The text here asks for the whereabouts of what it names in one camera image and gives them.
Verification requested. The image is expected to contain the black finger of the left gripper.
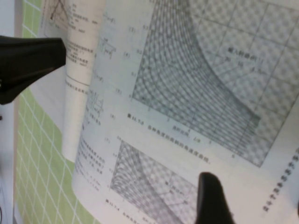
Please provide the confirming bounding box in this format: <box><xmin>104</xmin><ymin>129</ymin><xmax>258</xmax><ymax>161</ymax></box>
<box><xmin>0</xmin><ymin>35</ymin><xmax>67</xmax><ymax>105</ymax></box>

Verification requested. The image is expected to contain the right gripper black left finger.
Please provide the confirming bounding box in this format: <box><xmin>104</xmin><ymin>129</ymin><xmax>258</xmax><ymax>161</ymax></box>
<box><xmin>195</xmin><ymin>172</ymin><xmax>234</xmax><ymax>224</ymax></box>

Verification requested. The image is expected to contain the hardcover textbook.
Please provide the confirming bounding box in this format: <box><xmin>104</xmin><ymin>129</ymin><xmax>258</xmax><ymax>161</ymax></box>
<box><xmin>38</xmin><ymin>0</ymin><xmax>299</xmax><ymax>224</ymax></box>

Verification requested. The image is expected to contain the green white checked tablecloth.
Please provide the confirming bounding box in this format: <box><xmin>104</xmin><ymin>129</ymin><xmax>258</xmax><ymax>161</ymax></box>
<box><xmin>14</xmin><ymin>0</ymin><xmax>101</xmax><ymax>224</ymax></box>

